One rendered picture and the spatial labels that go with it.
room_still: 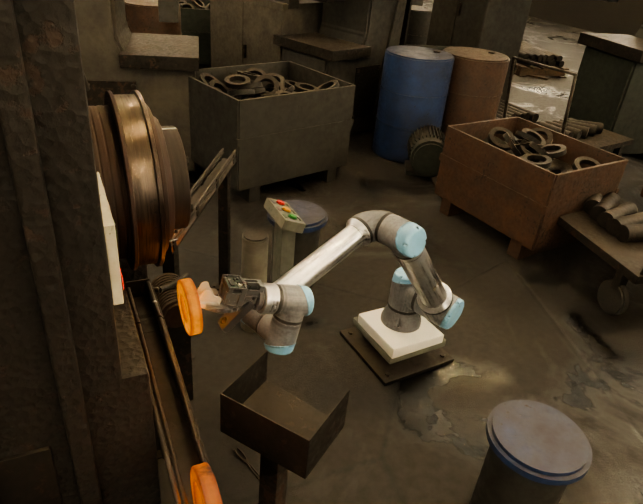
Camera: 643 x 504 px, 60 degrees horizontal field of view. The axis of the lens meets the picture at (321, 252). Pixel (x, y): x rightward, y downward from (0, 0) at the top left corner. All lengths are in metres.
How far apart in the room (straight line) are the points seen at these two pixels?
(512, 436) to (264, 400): 0.79
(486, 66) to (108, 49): 2.93
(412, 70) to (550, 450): 3.45
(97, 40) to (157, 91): 0.49
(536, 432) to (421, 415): 0.66
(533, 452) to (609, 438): 0.88
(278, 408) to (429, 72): 3.62
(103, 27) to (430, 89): 2.48
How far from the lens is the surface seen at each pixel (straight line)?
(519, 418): 2.00
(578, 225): 3.68
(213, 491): 1.23
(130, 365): 1.34
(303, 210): 2.98
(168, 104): 4.28
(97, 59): 4.25
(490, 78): 5.12
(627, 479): 2.63
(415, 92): 4.80
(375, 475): 2.26
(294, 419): 1.58
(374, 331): 2.60
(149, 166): 1.37
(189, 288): 1.52
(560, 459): 1.93
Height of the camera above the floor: 1.76
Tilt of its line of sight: 31 degrees down
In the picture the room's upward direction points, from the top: 6 degrees clockwise
